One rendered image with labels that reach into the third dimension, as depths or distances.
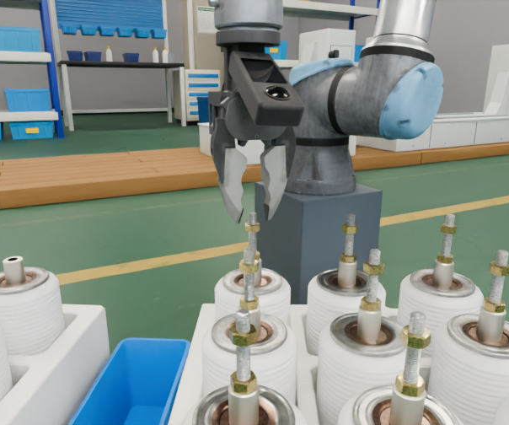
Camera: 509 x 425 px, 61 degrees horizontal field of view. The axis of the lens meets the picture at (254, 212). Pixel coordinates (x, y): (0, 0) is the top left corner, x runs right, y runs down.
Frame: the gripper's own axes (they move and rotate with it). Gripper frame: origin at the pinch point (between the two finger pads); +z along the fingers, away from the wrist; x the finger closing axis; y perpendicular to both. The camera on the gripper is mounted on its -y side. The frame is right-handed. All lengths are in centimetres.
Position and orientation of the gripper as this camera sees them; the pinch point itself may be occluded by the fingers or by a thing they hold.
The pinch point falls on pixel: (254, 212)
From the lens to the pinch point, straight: 51.4
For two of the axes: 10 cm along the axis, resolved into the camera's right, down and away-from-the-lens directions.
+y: -3.3, -2.6, 9.1
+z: 0.0, 9.6, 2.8
